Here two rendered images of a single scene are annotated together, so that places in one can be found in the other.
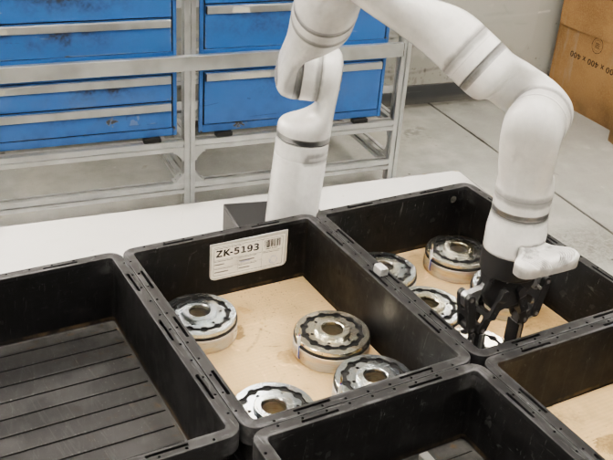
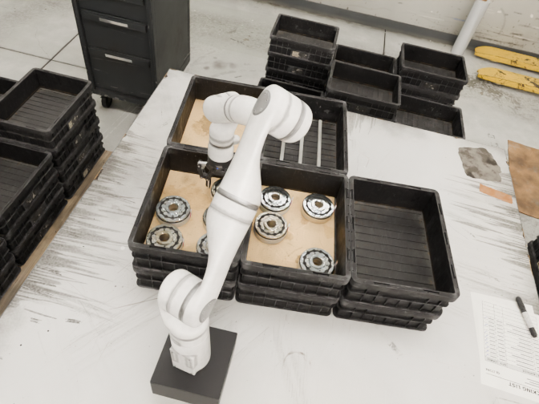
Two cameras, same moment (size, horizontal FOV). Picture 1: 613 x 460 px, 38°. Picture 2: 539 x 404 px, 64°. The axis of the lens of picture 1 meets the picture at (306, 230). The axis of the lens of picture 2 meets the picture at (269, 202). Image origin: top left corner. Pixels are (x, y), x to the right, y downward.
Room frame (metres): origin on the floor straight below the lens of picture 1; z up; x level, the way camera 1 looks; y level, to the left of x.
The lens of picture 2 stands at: (1.71, 0.32, 1.90)
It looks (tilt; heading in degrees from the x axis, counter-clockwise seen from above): 49 degrees down; 208
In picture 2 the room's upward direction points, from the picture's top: 12 degrees clockwise
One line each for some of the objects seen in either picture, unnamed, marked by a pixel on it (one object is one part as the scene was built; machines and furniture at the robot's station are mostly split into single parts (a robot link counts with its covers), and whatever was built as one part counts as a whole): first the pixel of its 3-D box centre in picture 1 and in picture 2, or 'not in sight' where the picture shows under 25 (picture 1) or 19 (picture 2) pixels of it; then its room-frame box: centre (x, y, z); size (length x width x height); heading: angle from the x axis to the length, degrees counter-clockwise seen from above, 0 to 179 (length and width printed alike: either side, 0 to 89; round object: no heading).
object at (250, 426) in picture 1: (285, 308); (299, 216); (0.94, 0.02, 0.92); 0.40 x 0.30 x 0.02; 31
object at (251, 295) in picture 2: not in sight; (289, 247); (0.94, 0.02, 0.76); 0.40 x 0.30 x 0.12; 31
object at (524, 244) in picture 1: (526, 232); (222, 141); (0.96, -0.27, 1.04); 0.11 x 0.09 x 0.06; 29
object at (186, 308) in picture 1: (199, 311); (317, 261); (1.00, 0.14, 0.86); 0.05 x 0.05 x 0.01
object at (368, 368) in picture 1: (375, 377); (275, 197); (0.89, -0.10, 0.86); 0.05 x 0.05 x 0.01
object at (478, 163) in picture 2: not in sight; (480, 162); (-0.03, 0.38, 0.71); 0.22 x 0.19 x 0.01; 25
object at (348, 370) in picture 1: (375, 380); (275, 198); (0.89, -0.10, 0.86); 0.10 x 0.10 x 0.01
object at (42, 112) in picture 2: not in sight; (52, 135); (0.93, -1.34, 0.37); 0.40 x 0.30 x 0.45; 25
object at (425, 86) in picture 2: not in sight; (419, 92); (-0.89, -0.14, 0.37); 0.40 x 0.30 x 0.45; 115
